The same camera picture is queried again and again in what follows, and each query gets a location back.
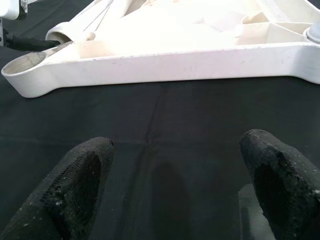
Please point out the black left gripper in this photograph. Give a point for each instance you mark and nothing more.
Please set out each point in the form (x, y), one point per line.
(2, 32)

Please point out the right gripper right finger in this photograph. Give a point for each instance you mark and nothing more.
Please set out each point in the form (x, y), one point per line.
(287, 200)

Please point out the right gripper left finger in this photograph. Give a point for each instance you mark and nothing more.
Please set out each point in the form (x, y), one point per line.
(62, 200)

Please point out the clear tape patch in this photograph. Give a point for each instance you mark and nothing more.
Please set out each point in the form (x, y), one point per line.
(246, 212)

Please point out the black tablecloth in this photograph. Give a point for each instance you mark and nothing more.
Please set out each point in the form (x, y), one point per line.
(160, 112)

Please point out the cream plastic table top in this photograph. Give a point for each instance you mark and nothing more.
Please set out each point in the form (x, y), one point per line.
(175, 65)

